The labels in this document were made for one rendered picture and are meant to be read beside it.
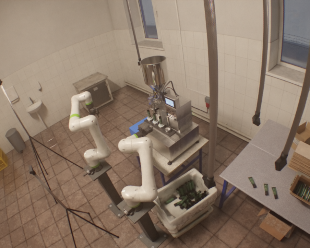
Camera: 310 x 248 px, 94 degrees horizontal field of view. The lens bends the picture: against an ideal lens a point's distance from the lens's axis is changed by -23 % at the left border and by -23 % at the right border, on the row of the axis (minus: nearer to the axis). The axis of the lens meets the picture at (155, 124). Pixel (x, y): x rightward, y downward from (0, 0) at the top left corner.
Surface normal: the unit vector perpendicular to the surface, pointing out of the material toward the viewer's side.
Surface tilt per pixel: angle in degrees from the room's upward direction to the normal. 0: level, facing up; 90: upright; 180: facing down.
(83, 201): 0
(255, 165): 0
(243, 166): 0
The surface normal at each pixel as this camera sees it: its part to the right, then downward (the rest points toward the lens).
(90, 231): -0.16, -0.79
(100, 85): 0.62, 0.39
